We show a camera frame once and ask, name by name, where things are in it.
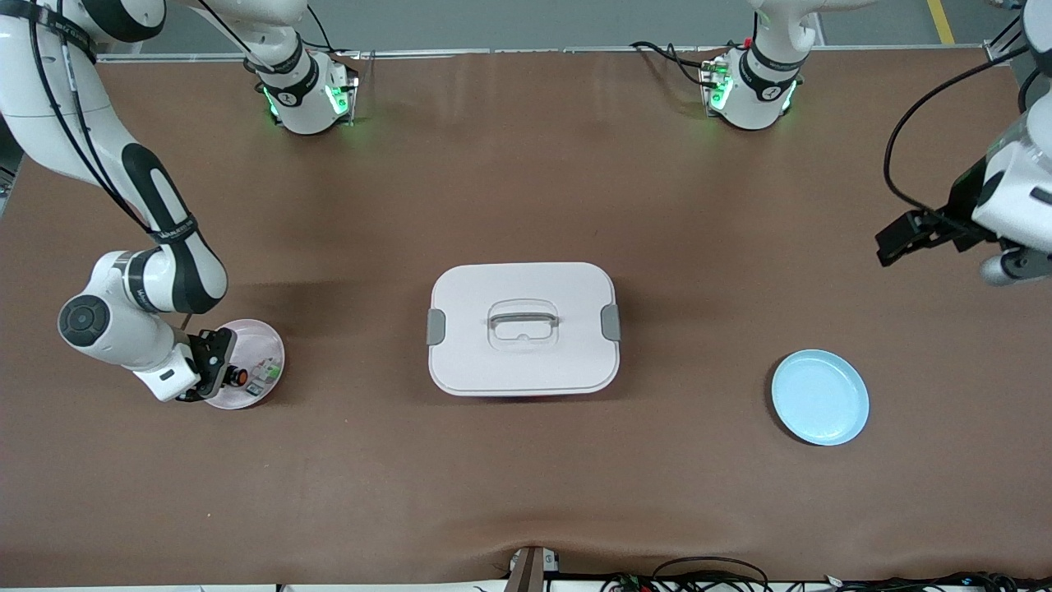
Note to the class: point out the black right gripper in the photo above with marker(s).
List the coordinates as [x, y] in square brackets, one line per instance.
[203, 355]

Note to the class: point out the small green white component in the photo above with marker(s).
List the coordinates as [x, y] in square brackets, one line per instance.
[267, 378]

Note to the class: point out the white lidded storage box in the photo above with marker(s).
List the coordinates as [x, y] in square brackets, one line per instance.
[526, 362]

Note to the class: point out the pink round plate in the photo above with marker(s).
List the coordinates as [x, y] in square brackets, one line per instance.
[259, 341]

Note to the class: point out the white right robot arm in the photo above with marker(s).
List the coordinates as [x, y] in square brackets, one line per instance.
[49, 107]

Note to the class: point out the light blue round plate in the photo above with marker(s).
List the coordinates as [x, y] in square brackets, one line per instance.
[822, 403]

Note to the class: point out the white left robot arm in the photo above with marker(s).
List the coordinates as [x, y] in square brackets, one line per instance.
[760, 99]

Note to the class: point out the aluminium frame post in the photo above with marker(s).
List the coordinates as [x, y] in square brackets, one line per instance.
[1004, 45]

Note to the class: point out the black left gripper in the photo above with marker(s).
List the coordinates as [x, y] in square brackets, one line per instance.
[960, 203]

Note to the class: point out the silver table edge rail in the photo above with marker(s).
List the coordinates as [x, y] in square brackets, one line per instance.
[534, 51]

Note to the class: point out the brown table mat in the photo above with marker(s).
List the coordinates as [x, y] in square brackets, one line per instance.
[526, 477]

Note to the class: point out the brown grey edge bracket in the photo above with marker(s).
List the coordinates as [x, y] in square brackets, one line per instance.
[530, 571]

